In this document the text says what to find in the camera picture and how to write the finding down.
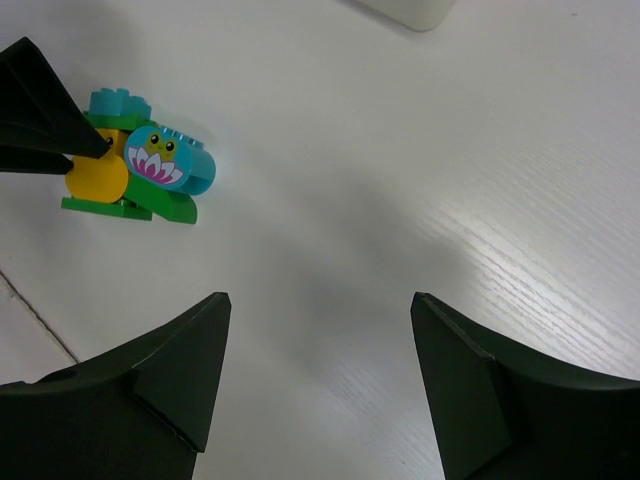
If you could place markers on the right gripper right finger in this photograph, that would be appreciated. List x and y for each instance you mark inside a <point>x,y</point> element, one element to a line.
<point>503,410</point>

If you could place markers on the green lego plate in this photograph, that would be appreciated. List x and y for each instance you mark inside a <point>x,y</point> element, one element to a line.
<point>120,209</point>
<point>127,123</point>

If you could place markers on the white three-compartment tray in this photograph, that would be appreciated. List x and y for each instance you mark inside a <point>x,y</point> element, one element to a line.
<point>416,15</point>

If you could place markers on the green curved lego brick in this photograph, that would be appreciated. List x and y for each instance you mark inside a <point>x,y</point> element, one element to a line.
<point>172,206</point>

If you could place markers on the green lego plate under teal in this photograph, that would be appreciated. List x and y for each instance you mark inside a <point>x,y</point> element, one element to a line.
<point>127,123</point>

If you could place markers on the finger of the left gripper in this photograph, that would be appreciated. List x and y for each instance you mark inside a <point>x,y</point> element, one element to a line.
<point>37,112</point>
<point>26,161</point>

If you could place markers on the yellow round face lego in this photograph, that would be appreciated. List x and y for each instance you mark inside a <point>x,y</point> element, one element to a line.
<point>101,180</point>

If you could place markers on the small teal lego brick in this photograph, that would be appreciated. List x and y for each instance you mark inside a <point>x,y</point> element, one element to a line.
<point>118,102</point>

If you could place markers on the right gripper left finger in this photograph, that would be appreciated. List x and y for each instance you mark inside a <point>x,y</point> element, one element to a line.
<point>142,410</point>

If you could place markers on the teal frog lily lego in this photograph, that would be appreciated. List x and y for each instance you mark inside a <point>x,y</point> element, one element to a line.
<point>170,160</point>

